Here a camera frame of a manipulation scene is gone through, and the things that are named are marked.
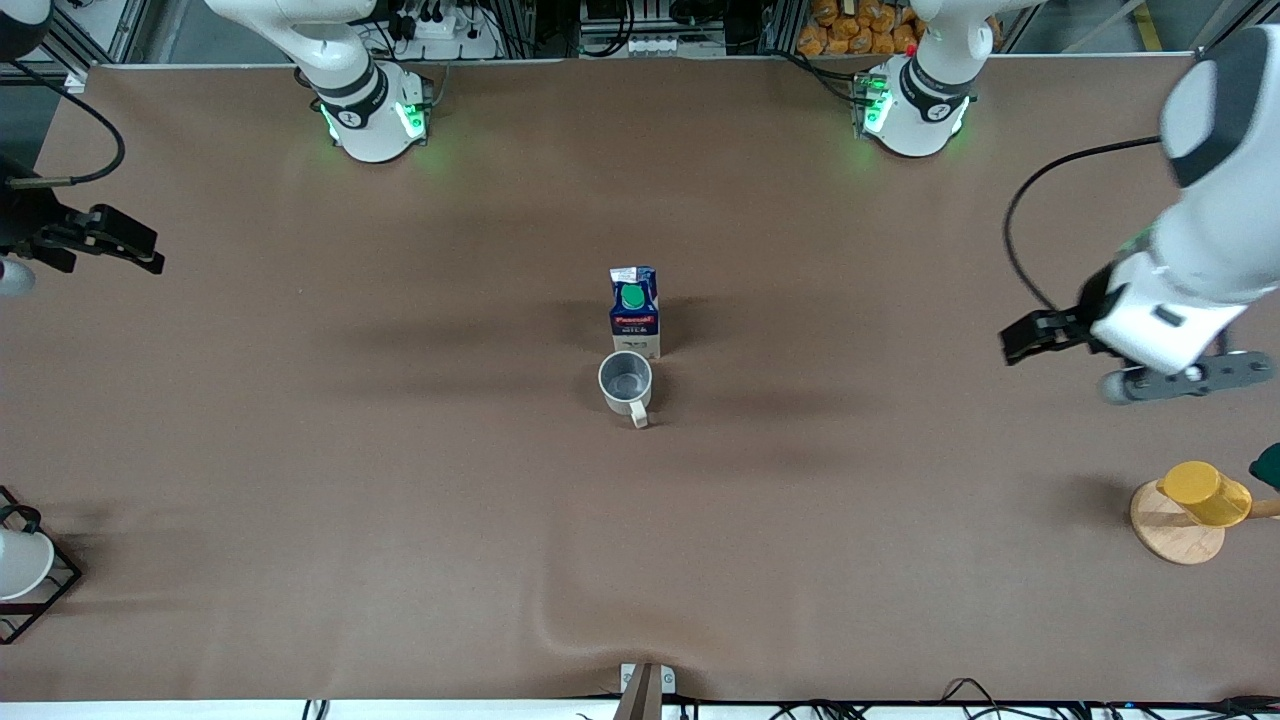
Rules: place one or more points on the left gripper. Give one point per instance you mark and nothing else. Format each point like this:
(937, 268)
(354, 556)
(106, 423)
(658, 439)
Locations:
(1084, 309)

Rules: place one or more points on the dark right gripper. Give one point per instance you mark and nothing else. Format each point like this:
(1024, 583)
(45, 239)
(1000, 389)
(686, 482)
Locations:
(22, 218)

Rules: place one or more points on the blue milk carton green cap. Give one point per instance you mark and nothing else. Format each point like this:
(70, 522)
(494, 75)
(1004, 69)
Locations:
(634, 310)

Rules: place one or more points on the white mug blue inside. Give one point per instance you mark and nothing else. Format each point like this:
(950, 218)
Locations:
(625, 380)

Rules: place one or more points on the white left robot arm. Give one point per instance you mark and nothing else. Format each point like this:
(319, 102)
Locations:
(1215, 220)

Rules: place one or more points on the yellow plastic cup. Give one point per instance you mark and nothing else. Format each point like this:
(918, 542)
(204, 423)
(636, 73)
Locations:
(1205, 493)

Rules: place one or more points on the dark green cup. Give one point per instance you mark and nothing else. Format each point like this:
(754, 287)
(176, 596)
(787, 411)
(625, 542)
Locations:
(1268, 466)

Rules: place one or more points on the round wooden mug stand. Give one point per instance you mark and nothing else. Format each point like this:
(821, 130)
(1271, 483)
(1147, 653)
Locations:
(1175, 540)

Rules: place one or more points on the white bowl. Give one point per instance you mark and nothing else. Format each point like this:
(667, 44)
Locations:
(20, 565)

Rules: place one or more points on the orange snack packs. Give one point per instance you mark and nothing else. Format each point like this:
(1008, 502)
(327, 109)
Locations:
(860, 30)

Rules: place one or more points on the brown table cover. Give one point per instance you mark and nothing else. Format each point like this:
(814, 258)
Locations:
(400, 450)

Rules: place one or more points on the white power strip black plugs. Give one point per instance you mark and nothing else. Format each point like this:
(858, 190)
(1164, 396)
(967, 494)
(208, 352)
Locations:
(450, 30)

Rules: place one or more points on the aluminium frame post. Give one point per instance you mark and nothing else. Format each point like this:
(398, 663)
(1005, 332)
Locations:
(1225, 30)
(75, 45)

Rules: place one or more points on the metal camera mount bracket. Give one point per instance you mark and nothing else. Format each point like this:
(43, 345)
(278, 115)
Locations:
(645, 690)

